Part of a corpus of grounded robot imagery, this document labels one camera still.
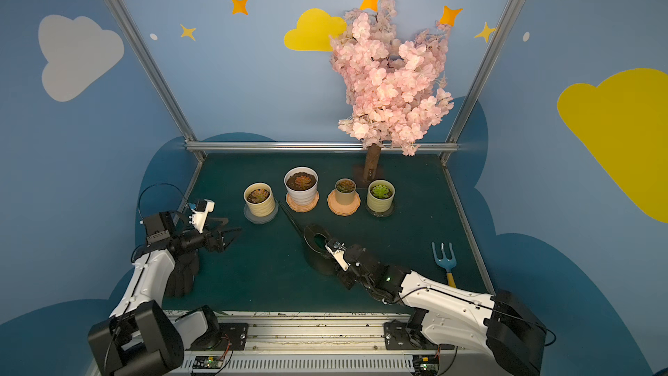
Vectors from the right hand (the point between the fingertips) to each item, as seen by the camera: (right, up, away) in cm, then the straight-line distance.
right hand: (341, 257), depth 82 cm
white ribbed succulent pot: (-15, +24, +17) cm, 33 cm away
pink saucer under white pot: (-16, +13, +22) cm, 30 cm away
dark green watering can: (-8, +1, -3) cm, 8 cm away
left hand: (-35, +11, 0) cm, 37 cm away
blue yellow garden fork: (+37, -4, +6) cm, 38 cm away
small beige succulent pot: (+2, +21, +19) cm, 28 cm away
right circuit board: (+24, -27, -10) cm, 38 cm away
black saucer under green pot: (+16, +11, +20) cm, 27 cm away
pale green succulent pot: (+15, +19, +16) cm, 30 cm away
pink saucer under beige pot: (+1, +13, +21) cm, 25 cm away
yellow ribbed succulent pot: (-31, +18, +15) cm, 38 cm away
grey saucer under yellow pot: (-31, +10, +16) cm, 36 cm away
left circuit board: (-38, -26, -11) cm, 47 cm away
